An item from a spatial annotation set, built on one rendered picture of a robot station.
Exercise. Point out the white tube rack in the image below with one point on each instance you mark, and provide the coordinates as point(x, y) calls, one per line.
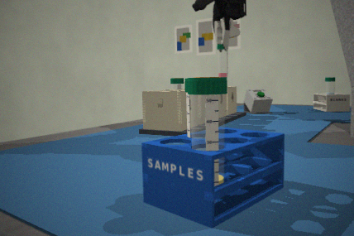
point(332, 102)

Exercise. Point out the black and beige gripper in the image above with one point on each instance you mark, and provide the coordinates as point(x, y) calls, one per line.
point(232, 10)

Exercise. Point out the blue tube rack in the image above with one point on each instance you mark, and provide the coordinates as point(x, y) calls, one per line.
point(180, 180)

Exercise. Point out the blue bench mat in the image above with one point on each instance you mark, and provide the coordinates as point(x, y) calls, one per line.
point(91, 185)

